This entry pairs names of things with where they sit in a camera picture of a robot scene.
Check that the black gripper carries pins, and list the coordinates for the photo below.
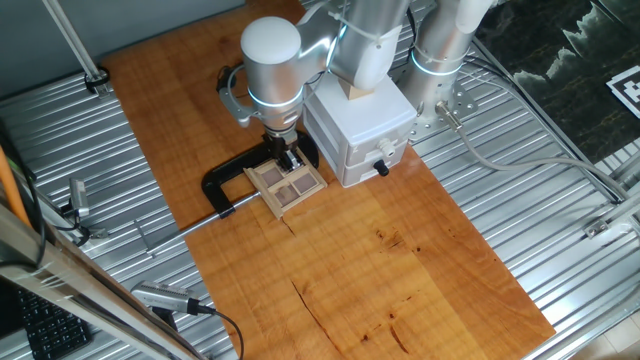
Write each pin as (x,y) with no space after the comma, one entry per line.
(281,144)

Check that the miniature wooden sliding window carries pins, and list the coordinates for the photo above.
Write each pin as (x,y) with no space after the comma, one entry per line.
(262,192)

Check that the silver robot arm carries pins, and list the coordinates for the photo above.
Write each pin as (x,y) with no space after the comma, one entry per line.
(272,60)

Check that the black C-clamp with steel screw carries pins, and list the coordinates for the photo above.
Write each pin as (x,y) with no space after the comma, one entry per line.
(230,170)

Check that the white plastic drawer cabinet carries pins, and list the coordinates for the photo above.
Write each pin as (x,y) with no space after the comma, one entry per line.
(370,120)

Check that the black drawer knob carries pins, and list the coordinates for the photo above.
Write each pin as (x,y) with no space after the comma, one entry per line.
(381,168)

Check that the wooden block piece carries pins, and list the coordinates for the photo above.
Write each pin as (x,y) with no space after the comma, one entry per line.
(356,92)

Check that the white drawer knob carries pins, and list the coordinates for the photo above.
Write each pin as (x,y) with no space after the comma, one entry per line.
(385,146)

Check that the orange-brown wooden board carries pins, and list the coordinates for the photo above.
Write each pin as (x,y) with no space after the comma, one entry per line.
(350,275)

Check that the orange tube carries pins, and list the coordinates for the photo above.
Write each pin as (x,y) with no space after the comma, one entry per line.
(10,190)

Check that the black keyboard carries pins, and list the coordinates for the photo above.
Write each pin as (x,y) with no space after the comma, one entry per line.
(50,327)

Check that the black and white fiducial marker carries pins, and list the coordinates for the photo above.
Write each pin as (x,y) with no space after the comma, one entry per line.
(627,92)

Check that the wrist camera on silver bracket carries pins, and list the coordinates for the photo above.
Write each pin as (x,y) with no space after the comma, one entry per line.
(234,107)

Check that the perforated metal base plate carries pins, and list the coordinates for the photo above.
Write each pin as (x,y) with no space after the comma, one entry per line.
(462,102)

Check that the silver depth camera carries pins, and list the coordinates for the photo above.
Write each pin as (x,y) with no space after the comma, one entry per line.
(160,295)
(78,197)

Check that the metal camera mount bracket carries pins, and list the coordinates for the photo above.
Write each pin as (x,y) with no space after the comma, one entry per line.
(98,232)

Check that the aluminium frame pole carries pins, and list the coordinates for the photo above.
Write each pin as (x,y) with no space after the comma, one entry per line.
(71,35)

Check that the aluminium frame beam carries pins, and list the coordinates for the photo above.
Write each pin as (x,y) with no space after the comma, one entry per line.
(60,280)

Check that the small metal corner bracket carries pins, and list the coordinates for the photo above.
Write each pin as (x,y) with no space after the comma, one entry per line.
(596,228)

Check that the aluminium frame rail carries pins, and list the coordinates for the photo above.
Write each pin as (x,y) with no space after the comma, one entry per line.
(625,212)

